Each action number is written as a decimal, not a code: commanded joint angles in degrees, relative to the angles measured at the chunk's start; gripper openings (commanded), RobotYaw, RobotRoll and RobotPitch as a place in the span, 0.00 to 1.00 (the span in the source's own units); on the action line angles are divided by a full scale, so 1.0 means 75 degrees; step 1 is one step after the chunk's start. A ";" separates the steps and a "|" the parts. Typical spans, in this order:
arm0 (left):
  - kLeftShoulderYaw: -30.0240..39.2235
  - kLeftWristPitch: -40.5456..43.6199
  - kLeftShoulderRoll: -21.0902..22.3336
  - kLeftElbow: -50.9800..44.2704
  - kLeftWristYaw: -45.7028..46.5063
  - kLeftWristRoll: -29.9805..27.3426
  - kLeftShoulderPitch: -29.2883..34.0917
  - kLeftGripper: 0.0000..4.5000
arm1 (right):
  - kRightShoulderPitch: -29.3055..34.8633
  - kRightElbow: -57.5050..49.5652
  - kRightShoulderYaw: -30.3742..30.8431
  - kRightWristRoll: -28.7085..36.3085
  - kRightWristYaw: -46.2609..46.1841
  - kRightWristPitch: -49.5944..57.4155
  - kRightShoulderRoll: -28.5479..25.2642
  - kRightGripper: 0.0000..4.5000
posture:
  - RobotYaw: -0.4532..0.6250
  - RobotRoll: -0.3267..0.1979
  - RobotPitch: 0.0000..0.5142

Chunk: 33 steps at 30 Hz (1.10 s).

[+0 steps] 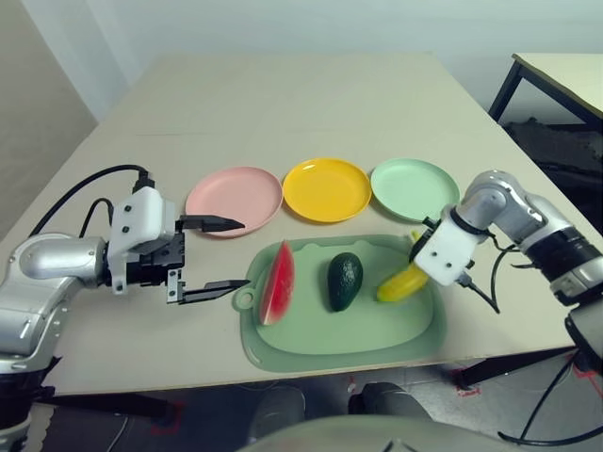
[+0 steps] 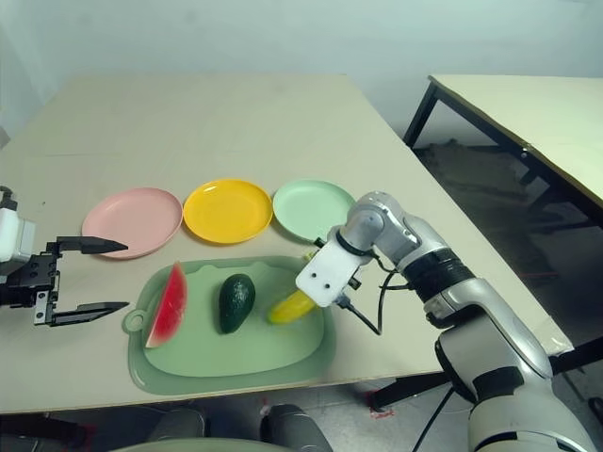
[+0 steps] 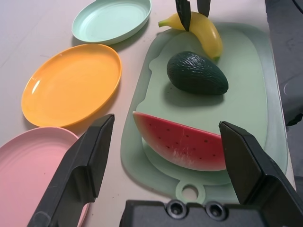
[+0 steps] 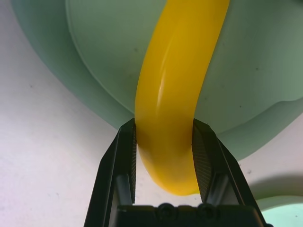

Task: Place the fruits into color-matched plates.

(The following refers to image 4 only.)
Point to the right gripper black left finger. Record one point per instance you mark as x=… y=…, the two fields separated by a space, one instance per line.
x=111 y=170

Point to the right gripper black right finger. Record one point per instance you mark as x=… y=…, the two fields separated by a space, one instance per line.
x=220 y=170

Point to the yellow banana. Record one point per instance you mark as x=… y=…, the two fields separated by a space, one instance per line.
x=175 y=94

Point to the mint green round plate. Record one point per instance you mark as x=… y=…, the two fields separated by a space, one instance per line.
x=281 y=212

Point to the green silicone cutting mat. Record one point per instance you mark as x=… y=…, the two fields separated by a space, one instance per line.
x=106 y=59

